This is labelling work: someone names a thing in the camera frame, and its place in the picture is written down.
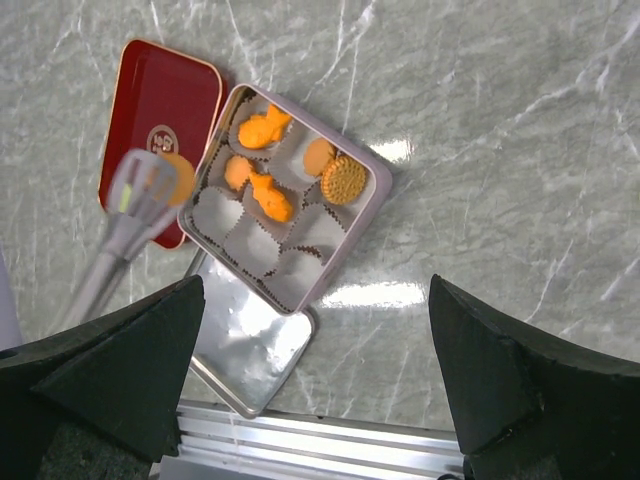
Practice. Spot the orange scalloped cookie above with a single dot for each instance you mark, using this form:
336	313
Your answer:
237	172

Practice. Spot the round waffle cookie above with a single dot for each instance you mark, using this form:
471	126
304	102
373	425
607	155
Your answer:
343	180

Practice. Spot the green round cookie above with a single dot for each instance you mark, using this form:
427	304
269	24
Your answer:
125	198

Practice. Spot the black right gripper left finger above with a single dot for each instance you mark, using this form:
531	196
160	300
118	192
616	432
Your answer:
98	401

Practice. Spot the grey metal tongs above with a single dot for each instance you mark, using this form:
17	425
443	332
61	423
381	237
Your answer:
154	181

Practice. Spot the aluminium front rail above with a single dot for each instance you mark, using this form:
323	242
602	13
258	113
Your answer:
217	443

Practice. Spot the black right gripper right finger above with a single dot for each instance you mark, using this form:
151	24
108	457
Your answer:
527	404

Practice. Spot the silver tin lid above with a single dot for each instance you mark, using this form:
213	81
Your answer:
245	350

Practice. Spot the pink cookie tin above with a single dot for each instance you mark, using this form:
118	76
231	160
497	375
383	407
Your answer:
288	264

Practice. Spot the orange fish cookie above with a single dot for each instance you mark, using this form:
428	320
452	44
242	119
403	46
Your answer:
261	130

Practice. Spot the orange round cookie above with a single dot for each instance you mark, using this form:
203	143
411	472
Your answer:
317	156

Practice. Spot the orange star cookie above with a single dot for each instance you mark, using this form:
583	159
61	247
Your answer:
273	202

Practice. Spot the red lacquer tray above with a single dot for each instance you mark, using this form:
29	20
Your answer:
165	101

